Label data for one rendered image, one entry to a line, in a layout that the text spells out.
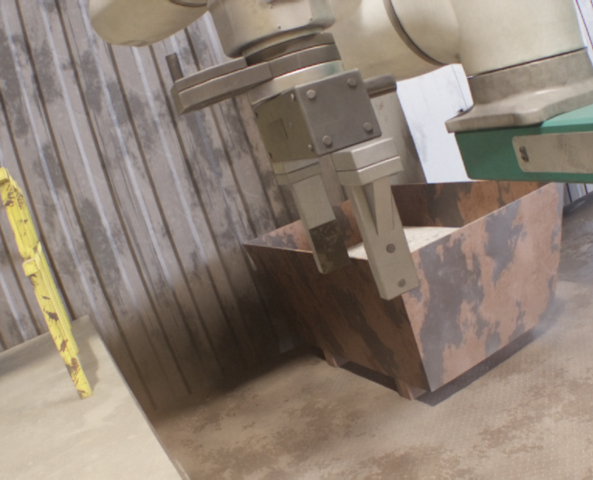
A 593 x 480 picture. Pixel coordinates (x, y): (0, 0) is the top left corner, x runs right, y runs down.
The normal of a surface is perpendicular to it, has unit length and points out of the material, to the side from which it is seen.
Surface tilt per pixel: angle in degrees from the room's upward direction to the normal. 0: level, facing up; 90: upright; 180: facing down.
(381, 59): 125
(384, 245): 90
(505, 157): 90
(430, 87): 90
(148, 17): 139
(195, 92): 90
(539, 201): 105
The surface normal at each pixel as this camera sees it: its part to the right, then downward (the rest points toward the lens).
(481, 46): -0.70, 0.47
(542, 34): 0.03, 0.30
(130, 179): 0.40, 0.05
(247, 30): -0.42, 0.32
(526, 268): 0.48, 0.29
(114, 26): -0.49, 0.80
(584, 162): -0.90, 0.36
